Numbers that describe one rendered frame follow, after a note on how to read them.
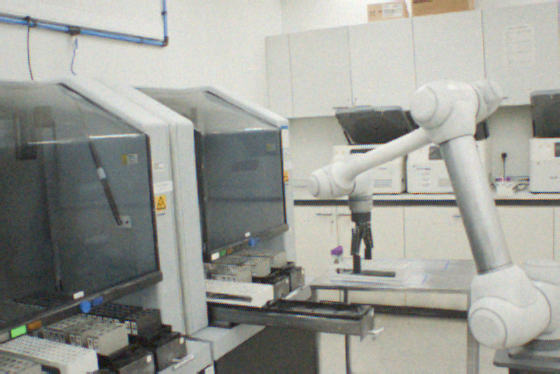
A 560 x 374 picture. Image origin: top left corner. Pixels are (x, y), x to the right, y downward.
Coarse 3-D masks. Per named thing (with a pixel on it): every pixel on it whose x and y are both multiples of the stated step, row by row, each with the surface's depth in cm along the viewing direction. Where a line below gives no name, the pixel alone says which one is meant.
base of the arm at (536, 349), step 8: (528, 344) 155; (536, 344) 154; (544, 344) 153; (552, 344) 152; (512, 352) 156; (520, 352) 155; (528, 352) 154; (536, 352) 153; (544, 352) 153; (552, 352) 152; (544, 360) 152; (552, 360) 151
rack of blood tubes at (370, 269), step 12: (336, 264) 211; (348, 264) 211; (372, 264) 207; (384, 264) 206; (396, 264) 205; (408, 264) 203; (336, 276) 212; (348, 276) 209; (360, 276) 207; (372, 276) 204; (384, 276) 211; (396, 276) 200; (408, 276) 203
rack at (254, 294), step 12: (216, 288) 194; (228, 288) 193; (240, 288) 193; (252, 288) 191; (264, 288) 190; (216, 300) 193; (228, 300) 191; (240, 300) 197; (252, 300) 187; (264, 300) 188
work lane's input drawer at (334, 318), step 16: (208, 304) 194; (224, 304) 191; (272, 304) 189; (288, 304) 191; (304, 304) 189; (320, 304) 187; (336, 304) 184; (224, 320) 190; (240, 320) 188; (256, 320) 185; (272, 320) 182; (288, 320) 179; (304, 320) 177; (320, 320) 174; (336, 320) 172; (352, 320) 170; (368, 320) 175
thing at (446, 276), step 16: (416, 272) 215; (432, 272) 213; (448, 272) 211; (464, 272) 209; (320, 288) 208; (336, 288) 205; (352, 288) 203; (368, 288) 201; (384, 288) 199; (400, 288) 196; (416, 288) 194; (432, 288) 192; (448, 288) 190; (464, 288) 188; (320, 336) 212; (320, 352) 212; (320, 368) 212
